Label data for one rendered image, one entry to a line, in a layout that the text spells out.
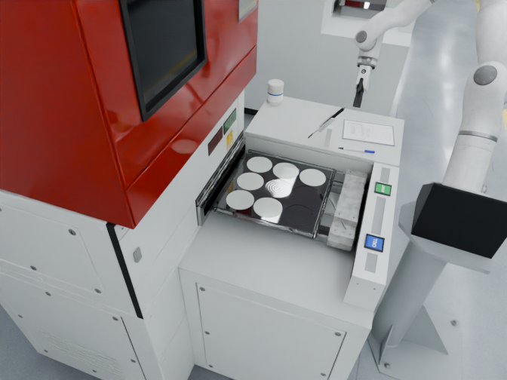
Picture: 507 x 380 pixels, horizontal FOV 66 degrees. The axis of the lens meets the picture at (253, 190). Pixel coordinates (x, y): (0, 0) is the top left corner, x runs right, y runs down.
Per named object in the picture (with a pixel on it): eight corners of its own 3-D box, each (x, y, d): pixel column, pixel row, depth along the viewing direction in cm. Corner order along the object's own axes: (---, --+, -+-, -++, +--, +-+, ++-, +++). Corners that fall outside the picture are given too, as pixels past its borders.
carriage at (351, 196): (326, 245, 130) (327, 240, 128) (344, 179, 156) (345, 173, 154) (350, 252, 129) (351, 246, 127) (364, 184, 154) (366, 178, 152)
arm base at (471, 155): (479, 199, 139) (496, 149, 138) (499, 200, 121) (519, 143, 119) (425, 184, 143) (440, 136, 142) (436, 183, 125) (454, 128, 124)
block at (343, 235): (328, 237, 129) (329, 232, 127) (330, 231, 131) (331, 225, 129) (351, 244, 127) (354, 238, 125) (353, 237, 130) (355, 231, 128)
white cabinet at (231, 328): (195, 372, 182) (176, 268, 126) (261, 228, 249) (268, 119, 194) (330, 424, 167) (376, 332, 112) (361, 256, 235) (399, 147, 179)
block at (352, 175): (344, 179, 152) (345, 173, 150) (345, 173, 154) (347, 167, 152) (364, 184, 150) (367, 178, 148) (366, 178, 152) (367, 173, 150)
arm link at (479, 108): (500, 146, 131) (523, 77, 129) (487, 133, 118) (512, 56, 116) (462, 140, 139) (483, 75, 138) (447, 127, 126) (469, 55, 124)
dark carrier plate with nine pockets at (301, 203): (216, 207, 136) (216, 206, 136) (250, 152, 160) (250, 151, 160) (311, 234, 128) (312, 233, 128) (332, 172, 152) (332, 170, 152)
